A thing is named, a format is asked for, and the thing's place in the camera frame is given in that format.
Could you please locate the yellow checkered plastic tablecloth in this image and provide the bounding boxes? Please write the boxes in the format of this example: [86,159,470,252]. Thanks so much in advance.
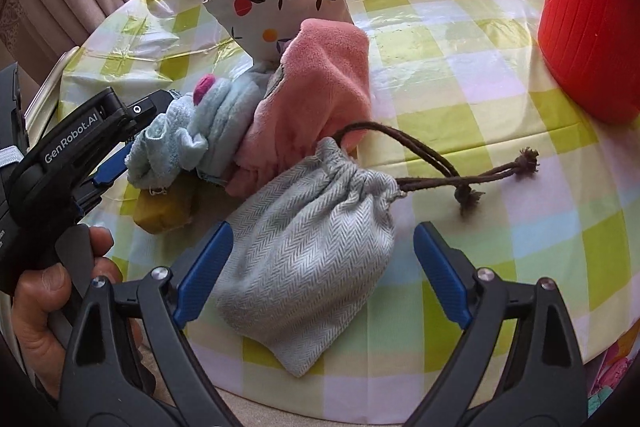
[25,0,640,413]

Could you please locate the grey drawstring pouch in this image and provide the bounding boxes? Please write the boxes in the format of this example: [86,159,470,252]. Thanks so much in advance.
[212,121,541,379]

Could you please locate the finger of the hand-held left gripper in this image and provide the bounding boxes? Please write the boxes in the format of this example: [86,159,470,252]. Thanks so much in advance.
[117,89,183,132]
[75,152,133,212]

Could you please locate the colourful floral fabric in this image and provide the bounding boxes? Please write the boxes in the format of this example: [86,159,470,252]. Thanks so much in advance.
[585,332,636,413]

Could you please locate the light blue terry towel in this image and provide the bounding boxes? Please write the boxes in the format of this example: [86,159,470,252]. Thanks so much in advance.
[126,94,211,188]

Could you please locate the light blue fuzzy sock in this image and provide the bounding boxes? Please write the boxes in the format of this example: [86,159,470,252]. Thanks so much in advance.
[192,62,281,180]

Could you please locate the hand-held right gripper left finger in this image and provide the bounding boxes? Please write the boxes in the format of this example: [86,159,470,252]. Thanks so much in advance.
[59,221,235,427]

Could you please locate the yellow sponge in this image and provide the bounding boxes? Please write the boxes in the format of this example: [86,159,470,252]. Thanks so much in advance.
[132,181,198,235]

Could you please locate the person's left hand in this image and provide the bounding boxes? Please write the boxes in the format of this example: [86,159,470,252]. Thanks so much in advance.
[10,224,146,400]

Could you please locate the red thermos flask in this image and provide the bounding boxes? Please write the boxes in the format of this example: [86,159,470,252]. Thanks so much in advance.
[537,0,640,125]

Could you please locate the pink fleece cloth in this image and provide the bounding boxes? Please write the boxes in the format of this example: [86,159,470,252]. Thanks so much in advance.
[225,18,373,198]

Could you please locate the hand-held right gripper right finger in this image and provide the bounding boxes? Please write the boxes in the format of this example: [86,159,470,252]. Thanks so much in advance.
[404,221,588,427]

